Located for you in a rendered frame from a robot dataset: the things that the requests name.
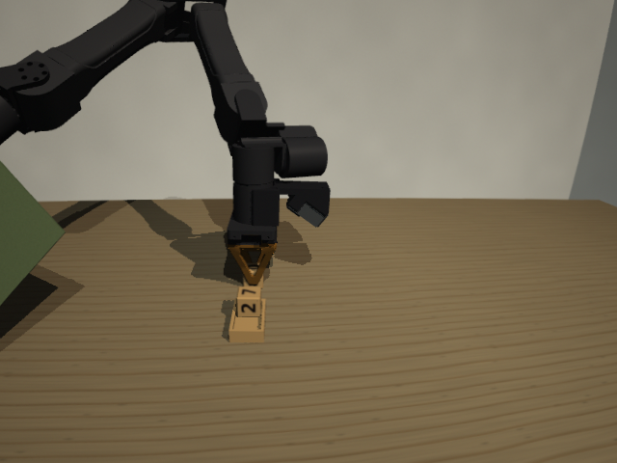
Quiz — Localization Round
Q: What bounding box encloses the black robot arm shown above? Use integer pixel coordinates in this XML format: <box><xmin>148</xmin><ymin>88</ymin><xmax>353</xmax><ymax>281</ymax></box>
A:
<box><xmin>0</xmin><ymin>0</ymin><xmax>331</xmax><ymax>228</ymax></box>

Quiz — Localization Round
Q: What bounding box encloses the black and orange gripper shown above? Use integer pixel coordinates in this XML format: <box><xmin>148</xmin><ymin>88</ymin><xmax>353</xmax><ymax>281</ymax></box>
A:
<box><xmin>227</xmin><ymin>182</ymin><xmax>277</xmax><ymax>285</ymax></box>

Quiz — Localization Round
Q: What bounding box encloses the tan number cube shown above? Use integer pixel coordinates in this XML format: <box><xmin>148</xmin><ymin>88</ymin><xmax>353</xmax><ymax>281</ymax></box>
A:
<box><xmin>236</xmin><ymin>286</ymin><xmax>261</xmax><ymax>317</ymax></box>
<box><xmin>243</xmin><ymin>262</ymin><xmax>264</xmax><ymax>288</ymax></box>

